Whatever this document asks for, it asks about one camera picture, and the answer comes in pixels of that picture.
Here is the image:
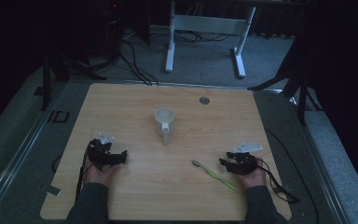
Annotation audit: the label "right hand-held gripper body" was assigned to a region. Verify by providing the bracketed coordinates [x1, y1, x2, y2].
[227, 142, 264, 175]

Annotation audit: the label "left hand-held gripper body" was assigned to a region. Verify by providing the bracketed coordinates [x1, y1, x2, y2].
[87, 133, 119, 172]

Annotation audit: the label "green toothbrush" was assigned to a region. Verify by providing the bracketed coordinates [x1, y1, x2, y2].
[191, 159, 240, 191]

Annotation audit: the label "white cup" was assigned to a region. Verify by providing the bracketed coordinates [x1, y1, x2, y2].
[154, 106, 176, 147]

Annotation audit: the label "person's right hand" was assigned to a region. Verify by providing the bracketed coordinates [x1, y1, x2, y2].
[241, 157, 268, 189]

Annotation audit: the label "person's left hand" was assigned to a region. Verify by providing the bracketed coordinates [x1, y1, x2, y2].
[82, 155, 119, 188]

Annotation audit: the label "grey tape piece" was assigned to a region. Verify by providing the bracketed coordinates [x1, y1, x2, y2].
[41, 184, 62, 197]

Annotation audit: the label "black tripod stand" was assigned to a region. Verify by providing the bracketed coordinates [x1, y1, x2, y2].
[33, 46, 107, 112]
[247, 46, 324, 126]

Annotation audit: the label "black computer tower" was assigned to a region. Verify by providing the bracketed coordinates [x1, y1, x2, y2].
[101, 0, 126, 59]

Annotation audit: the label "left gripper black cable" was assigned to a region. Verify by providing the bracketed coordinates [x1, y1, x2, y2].
[75, 146, 95, 203]

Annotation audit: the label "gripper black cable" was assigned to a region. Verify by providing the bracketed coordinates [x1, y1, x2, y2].
[75, 146, 95, 203]
[255, 159, 301, 205]

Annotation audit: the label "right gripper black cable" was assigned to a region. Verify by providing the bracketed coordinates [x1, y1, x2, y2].
[255, 159, 301, 205]

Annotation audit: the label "long black floor cable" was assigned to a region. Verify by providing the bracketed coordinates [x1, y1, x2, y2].
[263, 126, 321, 224]

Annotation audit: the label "metal floor rail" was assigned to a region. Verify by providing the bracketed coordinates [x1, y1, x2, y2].
[0, 81, 68, 218]
[287, 95, 351, 224]

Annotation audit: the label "black floor cables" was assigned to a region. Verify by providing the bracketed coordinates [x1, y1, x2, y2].
[117, 39, 160, 87]

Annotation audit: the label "cables under desk frame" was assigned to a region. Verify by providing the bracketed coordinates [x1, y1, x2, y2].
[150, 29, 232, 44]

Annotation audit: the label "white desk frame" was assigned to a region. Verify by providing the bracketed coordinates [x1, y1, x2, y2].
[164, 0, 257, 79]

